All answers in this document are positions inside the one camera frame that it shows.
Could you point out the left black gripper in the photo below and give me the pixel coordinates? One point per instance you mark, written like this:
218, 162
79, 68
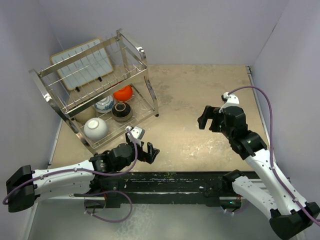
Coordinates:
148, 156

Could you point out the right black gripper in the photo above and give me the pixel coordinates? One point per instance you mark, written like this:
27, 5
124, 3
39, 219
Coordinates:
210, 112

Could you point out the brown rimmed beige bowl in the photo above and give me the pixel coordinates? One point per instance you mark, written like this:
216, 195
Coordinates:
121, 112

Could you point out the white bowl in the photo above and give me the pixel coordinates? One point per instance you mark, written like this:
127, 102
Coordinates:
95, 129

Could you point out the blue floral ceramic bowl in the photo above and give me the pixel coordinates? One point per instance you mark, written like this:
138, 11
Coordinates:
105, 105

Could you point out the orange plastic bowl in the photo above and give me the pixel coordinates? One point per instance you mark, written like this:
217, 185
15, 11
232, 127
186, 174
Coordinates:
124, 94

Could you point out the olive beige bowl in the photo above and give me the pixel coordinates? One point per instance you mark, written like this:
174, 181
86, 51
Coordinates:
85, 115

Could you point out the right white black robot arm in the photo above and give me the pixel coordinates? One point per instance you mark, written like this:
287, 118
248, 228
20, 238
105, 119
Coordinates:
287, 211

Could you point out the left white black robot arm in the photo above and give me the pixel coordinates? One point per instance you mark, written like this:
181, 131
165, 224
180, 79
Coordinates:
27, 186

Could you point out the white framed board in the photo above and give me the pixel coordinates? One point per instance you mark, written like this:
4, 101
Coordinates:
93, 65

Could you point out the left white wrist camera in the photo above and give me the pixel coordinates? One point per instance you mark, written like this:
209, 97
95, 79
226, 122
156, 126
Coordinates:
135, 134

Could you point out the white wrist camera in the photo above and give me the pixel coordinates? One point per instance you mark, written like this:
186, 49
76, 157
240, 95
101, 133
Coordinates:
135, 134
230, 100

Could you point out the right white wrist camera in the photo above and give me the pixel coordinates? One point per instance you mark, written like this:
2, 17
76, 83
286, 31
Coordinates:
230, 100

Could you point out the aluminium extrusion rail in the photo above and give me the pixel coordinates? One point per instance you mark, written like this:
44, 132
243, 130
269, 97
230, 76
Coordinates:
248, 190

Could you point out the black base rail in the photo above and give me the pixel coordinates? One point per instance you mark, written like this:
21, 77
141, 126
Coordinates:
166, 188

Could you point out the steel wire dish rack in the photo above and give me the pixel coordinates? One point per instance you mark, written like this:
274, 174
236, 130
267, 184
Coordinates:
130, 67

